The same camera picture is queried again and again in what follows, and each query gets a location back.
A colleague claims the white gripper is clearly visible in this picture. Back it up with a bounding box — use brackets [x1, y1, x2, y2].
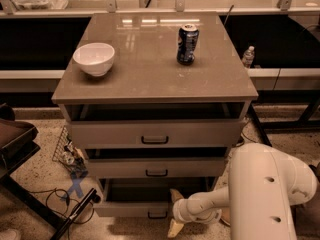
[167, 189, 200, 238]

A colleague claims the grey drawer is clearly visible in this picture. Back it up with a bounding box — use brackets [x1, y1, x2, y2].
[95, 177, 216, 219]
[66, 120, 245, 149]
[85, 158, 225, 178]

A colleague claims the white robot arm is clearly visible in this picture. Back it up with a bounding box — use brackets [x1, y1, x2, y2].
[168, 143, 318, 240]

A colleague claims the grey drawer cabinet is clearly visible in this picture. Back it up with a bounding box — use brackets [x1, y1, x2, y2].
[51, 11, 259, 192]

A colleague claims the black table leg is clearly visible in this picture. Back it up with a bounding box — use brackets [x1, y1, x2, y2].
[248, 105, 272, 146]

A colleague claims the dark office chair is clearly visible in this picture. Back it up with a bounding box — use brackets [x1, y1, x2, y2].
[0, 103, 100, 240]

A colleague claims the clear plastic water bottle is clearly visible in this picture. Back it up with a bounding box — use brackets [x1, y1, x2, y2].
[242, 46, 255, 68]

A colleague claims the white ceramic bowl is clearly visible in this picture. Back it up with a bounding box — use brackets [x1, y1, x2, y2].
[73, 43, 115, 77]

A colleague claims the dark blue soda can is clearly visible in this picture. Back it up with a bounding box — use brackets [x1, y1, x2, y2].
[177, 23, 199, 65]

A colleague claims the black floor cable right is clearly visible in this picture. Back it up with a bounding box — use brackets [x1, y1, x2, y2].
[233, 118, 259, 148]

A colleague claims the black floor cable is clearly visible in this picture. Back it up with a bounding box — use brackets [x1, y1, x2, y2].
[28, 187, 96, 240]
[233, 118, 259, 148]

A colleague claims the wire mesh basket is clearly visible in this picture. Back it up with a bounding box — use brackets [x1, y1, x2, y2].
[52, 127, 88, 177]

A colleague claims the black floor cable left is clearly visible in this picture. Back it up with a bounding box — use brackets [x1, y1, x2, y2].
[28, 187, 96, 240]

